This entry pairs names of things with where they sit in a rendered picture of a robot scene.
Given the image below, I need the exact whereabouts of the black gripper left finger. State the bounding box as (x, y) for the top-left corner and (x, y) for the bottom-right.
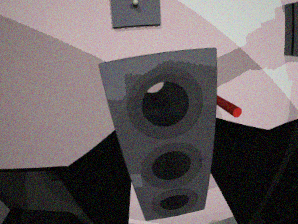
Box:
(0, 129), (132, 224)

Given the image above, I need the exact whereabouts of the dark red peg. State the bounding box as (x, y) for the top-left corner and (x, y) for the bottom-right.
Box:
(217, 96), (242, 117)

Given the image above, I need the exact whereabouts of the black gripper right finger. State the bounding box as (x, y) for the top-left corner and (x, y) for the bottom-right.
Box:
(212, 117), (298, 224)

